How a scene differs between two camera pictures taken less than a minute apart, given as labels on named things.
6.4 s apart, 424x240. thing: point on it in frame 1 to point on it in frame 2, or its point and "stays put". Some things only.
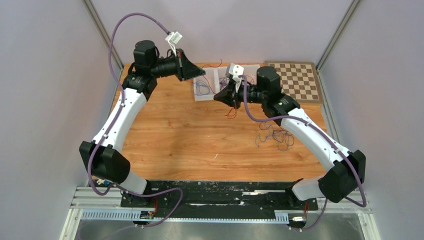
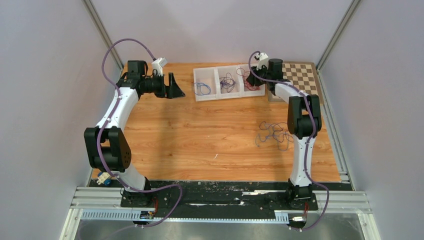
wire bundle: x=284 y=138 stays put
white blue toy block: x=106 y=182 stays put
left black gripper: x=185 y=70 to x=172 y=91
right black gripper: x=229 y=96 to x=253 y=80
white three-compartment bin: x=215 y=81 stays put
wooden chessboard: x=299 y=80 stays put
